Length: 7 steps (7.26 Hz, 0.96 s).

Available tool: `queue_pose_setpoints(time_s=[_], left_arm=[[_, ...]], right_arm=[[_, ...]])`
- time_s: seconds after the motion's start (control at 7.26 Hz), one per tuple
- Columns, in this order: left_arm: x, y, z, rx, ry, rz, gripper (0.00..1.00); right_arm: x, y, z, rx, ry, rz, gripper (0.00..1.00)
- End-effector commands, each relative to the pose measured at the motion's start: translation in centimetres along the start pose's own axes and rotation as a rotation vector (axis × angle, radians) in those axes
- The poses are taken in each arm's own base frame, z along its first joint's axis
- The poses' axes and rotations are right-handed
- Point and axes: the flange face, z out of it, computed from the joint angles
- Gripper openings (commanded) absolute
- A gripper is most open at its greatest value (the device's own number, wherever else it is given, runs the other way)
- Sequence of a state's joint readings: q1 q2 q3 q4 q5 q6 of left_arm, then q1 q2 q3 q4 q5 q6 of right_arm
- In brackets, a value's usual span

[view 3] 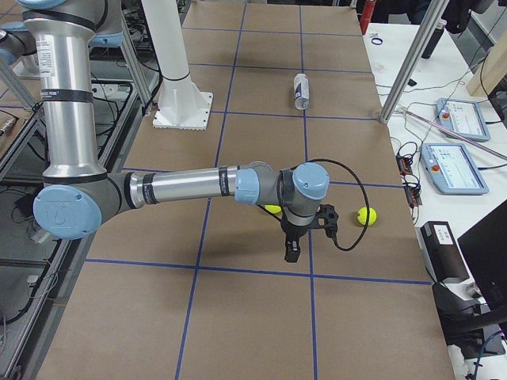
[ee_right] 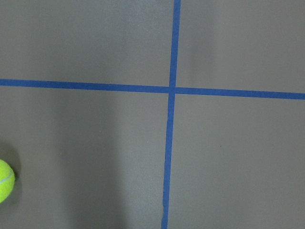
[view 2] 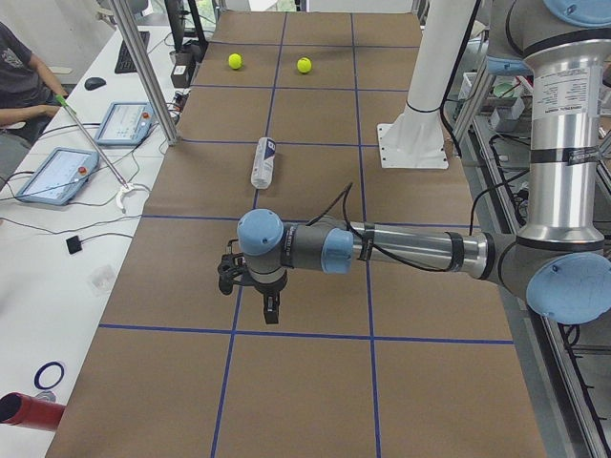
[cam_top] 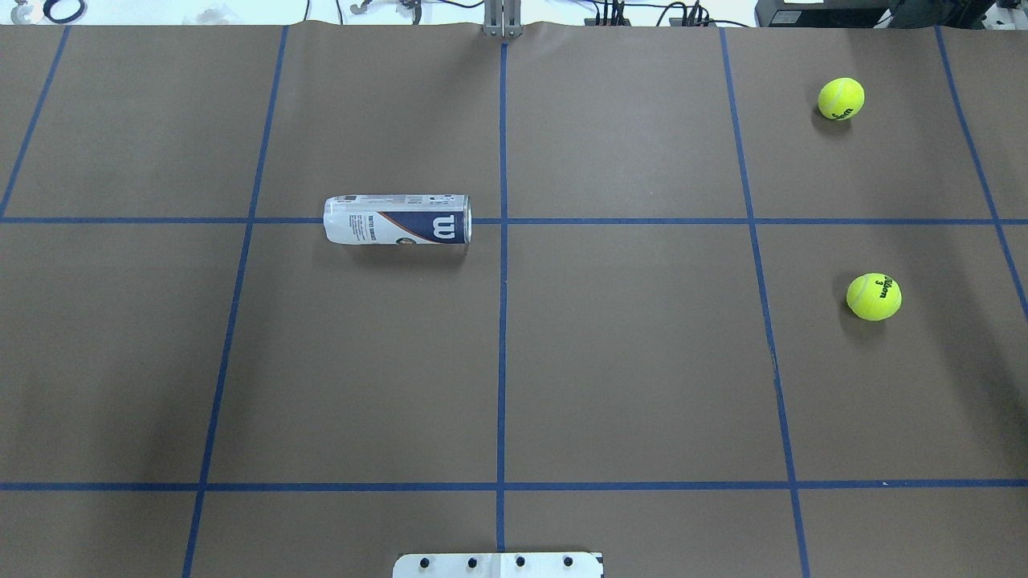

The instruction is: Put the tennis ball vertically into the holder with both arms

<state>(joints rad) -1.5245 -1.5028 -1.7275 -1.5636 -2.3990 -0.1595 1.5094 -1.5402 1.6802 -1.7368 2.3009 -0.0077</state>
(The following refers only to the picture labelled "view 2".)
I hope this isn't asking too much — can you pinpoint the black mini pc box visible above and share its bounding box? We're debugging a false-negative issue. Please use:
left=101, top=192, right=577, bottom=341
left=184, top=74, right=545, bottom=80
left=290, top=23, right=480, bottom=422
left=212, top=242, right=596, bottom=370
left=171, top=52, right=196, bottom=89

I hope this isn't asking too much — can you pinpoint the white pedestal column base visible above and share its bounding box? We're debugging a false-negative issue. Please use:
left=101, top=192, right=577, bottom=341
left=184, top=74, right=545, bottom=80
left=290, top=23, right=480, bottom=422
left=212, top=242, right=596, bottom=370
left=377, top=0, right=478, bottom=170

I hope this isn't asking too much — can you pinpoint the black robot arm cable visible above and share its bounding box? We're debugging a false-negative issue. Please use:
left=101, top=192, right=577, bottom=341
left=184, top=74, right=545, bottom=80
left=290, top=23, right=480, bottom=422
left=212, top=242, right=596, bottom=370
left=305, top=180, right=507, bottom=273

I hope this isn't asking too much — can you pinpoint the blue teach pendant far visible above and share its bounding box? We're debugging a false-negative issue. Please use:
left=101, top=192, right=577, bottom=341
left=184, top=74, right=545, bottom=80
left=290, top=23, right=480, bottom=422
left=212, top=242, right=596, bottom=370
left=95, top=102, right=155, bottom=147

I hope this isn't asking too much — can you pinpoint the brown paper table mat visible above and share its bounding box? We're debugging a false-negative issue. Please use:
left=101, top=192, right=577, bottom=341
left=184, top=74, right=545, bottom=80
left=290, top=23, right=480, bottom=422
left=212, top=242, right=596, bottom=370
left=48, top=12, right=545, bottom=457

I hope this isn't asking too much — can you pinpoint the tennis ball can clear tube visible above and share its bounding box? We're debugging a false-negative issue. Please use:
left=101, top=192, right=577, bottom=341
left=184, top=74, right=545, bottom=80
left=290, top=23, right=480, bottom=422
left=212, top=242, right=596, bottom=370
left=251, top=137, right=276, bottom=190

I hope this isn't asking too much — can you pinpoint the reacher grabber tool green handle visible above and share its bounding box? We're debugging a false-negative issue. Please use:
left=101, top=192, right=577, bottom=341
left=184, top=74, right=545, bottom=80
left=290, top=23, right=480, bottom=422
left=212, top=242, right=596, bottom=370
left=54, top=94, right=146, bottom=214

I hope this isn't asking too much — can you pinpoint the black computer mouse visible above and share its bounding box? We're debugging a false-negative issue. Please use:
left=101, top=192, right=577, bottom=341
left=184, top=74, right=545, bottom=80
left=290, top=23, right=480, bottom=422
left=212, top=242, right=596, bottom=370
left=84, top=76, right=107, bottom=91

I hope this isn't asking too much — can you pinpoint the blue teach pendant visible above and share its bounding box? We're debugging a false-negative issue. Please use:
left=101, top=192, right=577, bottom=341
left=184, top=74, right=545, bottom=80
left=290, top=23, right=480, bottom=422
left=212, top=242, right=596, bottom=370
left=95, top=102, right=155, bottom=147
left=15, top=147, right=99, bottom=206

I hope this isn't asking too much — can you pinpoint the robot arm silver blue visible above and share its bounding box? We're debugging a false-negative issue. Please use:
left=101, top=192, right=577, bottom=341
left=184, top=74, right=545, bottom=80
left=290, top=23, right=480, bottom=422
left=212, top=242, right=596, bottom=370
left=218, top=1, right=610, bottom=324

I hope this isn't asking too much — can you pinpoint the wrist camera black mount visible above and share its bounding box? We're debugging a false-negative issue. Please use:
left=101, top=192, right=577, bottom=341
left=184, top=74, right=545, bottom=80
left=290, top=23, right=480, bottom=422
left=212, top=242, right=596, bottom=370
left=217, top=239, right=250, bottom=296

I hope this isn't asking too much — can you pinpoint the small black square device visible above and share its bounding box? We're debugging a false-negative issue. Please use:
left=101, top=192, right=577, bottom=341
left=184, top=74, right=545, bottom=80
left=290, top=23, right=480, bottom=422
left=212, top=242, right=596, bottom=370
left=66, top=236, right=82, bottom=255

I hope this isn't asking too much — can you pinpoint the yellow tennis ball number three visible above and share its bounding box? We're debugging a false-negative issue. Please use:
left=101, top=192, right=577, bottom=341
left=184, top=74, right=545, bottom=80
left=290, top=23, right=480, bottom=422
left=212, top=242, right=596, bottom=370
left=227, top=52, right=243, bottom=71

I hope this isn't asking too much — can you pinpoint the aluminium frame post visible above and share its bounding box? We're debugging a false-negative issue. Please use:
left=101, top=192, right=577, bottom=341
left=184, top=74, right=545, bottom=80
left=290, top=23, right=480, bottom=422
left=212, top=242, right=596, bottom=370
left=109, top=0, right=179, bottom=146

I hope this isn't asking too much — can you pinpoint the blue tape ring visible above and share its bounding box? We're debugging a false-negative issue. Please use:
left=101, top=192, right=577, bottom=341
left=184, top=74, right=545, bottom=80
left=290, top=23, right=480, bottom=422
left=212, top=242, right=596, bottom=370
left=33, top=361, right=65, bottom=389

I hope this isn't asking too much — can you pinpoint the black keyboard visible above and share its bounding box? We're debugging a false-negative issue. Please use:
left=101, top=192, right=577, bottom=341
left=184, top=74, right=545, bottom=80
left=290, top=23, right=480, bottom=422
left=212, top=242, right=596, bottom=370
left=114, top=30, right=151, bottom=74

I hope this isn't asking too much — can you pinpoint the blue teach pendant near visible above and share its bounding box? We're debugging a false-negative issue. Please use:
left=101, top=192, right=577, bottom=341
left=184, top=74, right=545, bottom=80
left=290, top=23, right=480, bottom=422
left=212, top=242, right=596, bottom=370
left=15, top=147, right=99, bottom=206

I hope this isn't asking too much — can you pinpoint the red cylinder bottle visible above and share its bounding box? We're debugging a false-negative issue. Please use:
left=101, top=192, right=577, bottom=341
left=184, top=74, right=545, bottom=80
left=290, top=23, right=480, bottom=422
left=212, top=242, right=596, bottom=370
left=1, top=392, right=65, bottom=431

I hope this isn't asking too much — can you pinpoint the seated person dark t-shirt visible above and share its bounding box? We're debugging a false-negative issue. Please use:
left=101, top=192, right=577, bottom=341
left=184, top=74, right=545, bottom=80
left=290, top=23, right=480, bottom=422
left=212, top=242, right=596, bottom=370
left=1, top=25, right=69, bottom=179

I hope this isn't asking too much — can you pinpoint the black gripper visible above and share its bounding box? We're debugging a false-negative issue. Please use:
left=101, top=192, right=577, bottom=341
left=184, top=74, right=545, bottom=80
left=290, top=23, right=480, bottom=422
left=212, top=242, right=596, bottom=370
left=250, top=269, right=287, bottom=324

